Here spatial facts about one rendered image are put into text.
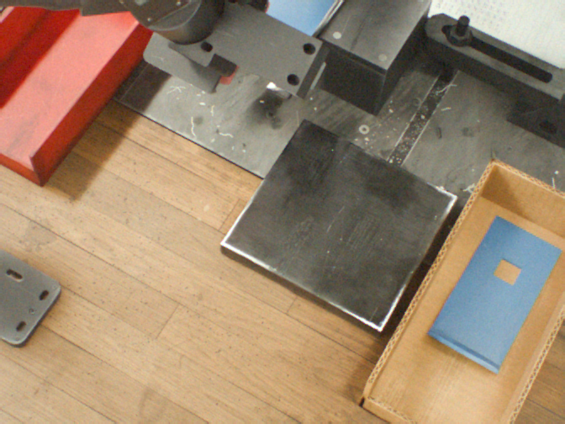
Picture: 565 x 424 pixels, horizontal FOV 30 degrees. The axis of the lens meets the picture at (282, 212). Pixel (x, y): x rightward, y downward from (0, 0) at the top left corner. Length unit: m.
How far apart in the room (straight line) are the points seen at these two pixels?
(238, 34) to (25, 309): 0.35
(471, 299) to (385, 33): 0.27
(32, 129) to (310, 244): 0.30
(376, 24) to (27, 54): 0.36
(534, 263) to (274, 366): 0.26
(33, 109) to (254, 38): 0.36
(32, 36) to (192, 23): 0.41
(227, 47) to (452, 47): 0.33
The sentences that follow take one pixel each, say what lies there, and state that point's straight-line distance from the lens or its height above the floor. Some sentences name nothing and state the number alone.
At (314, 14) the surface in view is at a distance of 1.03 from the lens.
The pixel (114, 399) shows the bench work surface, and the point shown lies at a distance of 0.96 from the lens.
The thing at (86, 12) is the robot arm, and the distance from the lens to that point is 0.70.
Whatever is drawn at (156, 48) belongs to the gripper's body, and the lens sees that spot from 0.85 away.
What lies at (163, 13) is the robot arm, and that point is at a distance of 0.71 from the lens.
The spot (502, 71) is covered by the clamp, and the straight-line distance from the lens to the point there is 1.04.
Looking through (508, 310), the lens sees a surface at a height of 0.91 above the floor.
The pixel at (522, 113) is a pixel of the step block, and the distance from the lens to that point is 1.08.
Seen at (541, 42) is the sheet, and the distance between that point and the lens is 1.11.
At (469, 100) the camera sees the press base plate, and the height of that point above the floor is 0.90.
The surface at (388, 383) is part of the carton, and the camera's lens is 0.96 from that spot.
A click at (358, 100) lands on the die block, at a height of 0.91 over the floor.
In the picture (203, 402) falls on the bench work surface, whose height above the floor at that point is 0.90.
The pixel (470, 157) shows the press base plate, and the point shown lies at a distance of 1.07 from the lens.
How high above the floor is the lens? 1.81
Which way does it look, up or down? 63 degrees down
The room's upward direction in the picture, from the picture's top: 5 degrees clockwise
